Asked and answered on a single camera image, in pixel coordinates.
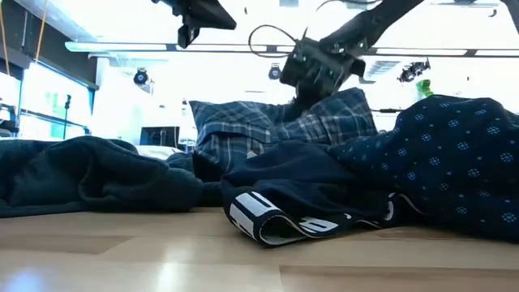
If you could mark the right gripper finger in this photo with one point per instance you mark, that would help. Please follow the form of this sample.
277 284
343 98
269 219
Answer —
314 95
298 101

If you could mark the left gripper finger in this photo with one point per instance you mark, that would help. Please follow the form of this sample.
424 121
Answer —
187 36
207 16

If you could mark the blue plaid shirt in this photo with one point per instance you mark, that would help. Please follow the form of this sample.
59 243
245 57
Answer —
251 121

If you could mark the navy garment white lettered waistband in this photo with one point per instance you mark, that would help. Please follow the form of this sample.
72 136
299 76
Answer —
308 178

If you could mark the navy dotted garment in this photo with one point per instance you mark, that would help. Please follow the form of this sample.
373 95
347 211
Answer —
454 162

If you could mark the dark plain fleece garment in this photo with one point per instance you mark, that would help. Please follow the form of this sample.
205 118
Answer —
81 174

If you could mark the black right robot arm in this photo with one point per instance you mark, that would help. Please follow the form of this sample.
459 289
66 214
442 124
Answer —
365 24

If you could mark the black ceiling spot lamp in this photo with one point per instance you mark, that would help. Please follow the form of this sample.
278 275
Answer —
140 76
275 72

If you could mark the long ceiling light bar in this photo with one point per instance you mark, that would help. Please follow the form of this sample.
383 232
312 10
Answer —
121 46

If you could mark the black ceiling lamp cluster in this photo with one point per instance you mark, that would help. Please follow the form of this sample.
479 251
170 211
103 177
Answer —
413 69

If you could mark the black computer monitor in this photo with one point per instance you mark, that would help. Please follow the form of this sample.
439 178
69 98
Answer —
159 136

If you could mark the white spray bottle green trigger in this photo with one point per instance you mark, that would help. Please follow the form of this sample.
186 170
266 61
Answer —
425 87

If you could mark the thin black stand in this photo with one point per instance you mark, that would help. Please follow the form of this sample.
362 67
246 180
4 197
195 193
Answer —
67 117

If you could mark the large window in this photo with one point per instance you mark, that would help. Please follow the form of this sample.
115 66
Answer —
52 105

